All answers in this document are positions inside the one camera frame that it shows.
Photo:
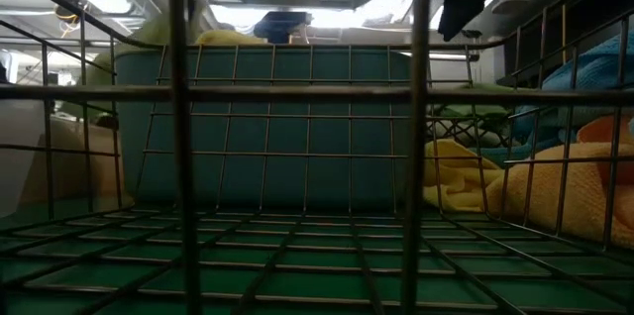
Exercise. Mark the clear plastic bin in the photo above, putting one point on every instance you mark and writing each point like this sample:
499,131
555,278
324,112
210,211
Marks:
22,156

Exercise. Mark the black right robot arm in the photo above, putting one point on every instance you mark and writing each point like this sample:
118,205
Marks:
594,18

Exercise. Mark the yellow microfiber towel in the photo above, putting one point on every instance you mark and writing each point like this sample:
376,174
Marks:
455,181
228,38

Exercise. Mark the orange microfiber towel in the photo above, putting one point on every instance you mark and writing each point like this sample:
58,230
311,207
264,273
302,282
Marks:
555,191
604,134

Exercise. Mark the teal plastic bin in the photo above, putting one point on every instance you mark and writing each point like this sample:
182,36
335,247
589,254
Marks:
287,181

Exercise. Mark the green table mat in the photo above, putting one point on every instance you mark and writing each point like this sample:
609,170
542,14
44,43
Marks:
297,285

